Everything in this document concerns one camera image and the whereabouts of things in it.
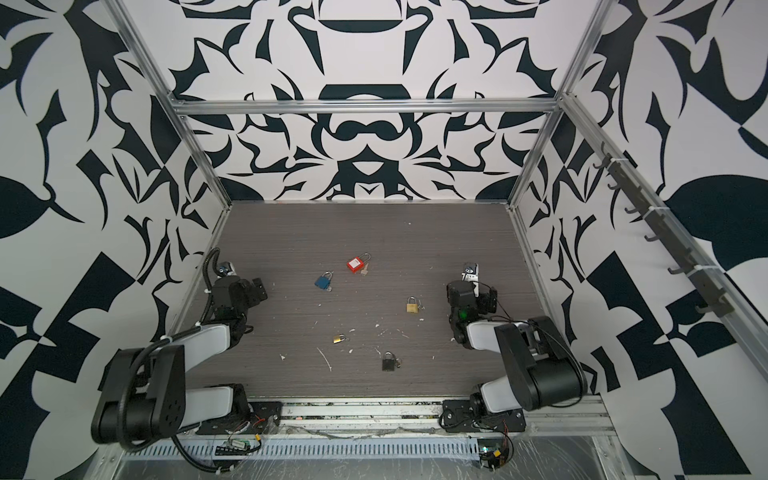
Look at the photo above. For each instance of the left circuit board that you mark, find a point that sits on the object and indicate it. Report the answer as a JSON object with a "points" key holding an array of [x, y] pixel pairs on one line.
{"points": [[239, 447]]}

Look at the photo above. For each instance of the black padlock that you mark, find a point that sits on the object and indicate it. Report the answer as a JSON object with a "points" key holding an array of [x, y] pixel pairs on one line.
{"points": [[390, 362]]}

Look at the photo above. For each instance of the red padlock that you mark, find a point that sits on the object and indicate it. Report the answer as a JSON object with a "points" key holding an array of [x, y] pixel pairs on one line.
{"points": [[355, 264]]}

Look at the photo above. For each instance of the white cable duct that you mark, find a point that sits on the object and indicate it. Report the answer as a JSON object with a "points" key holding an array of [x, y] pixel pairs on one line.
{"points": [[460, 448]]}

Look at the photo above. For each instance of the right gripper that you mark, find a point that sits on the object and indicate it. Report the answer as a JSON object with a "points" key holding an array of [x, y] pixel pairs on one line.
{"points": [[488, 303]]}

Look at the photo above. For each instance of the large brass padlock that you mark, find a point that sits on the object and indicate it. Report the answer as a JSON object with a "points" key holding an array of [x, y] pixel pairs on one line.
{"points": [[413, 305]]}

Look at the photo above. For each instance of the circuit board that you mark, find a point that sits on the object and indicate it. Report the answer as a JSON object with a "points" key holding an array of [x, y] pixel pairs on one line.
{"points": [[239, 447], [493, 455]]}

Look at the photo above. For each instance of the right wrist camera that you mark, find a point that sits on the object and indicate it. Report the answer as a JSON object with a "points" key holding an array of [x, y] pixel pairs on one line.
{"points": [[470, 272]]}

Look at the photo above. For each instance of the wall hook rack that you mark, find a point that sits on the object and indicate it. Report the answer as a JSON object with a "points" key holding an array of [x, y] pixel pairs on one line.
{"points": [[667, 230]]}

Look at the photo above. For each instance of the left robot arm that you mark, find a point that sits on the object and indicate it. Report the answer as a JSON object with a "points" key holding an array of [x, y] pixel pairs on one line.
{"points": [[144, 395]]}

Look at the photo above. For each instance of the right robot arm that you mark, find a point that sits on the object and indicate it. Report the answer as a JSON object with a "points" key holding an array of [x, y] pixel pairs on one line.
{"points": [[540, 370]]}

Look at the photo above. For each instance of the blue padlock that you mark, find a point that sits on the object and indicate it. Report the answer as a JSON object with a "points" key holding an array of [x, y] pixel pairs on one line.
{"points": [[324, 281]]}

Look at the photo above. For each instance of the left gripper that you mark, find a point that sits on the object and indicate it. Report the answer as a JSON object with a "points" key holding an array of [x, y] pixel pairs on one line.
{"points": [[252, 297]]}

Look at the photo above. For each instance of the aluminium front rail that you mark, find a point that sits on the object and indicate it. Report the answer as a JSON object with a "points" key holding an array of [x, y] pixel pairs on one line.
{"points": [[346, 417]]}

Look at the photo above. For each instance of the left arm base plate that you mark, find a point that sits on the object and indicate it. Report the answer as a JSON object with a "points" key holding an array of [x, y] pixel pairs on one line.
{"points": [[259, 417]]}

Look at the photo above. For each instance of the right circuit board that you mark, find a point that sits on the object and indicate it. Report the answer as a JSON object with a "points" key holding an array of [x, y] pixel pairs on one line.
{"points": [[493, 455]]}

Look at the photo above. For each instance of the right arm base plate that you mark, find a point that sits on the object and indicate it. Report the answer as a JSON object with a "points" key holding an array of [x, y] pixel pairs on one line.
{"points": [[467, 416]]}

